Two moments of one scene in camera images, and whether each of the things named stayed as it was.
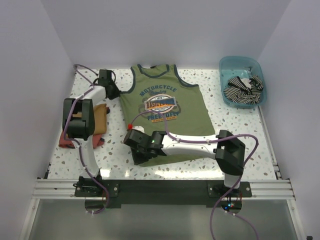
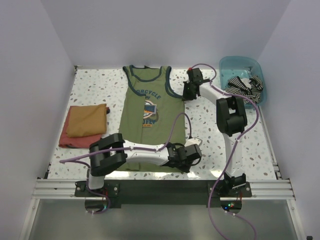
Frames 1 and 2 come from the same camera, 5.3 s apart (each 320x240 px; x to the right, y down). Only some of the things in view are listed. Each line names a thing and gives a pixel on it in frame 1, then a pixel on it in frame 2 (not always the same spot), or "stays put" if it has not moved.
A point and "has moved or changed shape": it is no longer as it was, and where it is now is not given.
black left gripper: [116, 92] to [185, 168]
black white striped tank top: [244, 90] stays put
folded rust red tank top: [98, 141] stays put
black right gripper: [137, 160] to [186, 97]
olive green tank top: [163, 101] has moved or changed shape
